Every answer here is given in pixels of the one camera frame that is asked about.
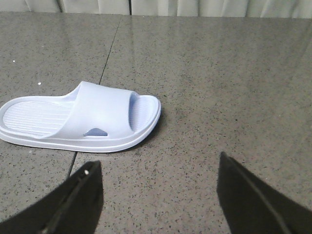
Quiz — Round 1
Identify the beige pleated curtain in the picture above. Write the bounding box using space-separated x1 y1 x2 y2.
0 0 312 19

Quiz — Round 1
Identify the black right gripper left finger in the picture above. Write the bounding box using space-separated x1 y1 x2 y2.
0 161 103 234

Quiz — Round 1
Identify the light blue slipper inserted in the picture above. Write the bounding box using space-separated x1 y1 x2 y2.
0 81 161 153

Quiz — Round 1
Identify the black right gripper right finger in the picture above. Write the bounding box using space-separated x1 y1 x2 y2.
217 152 312 234

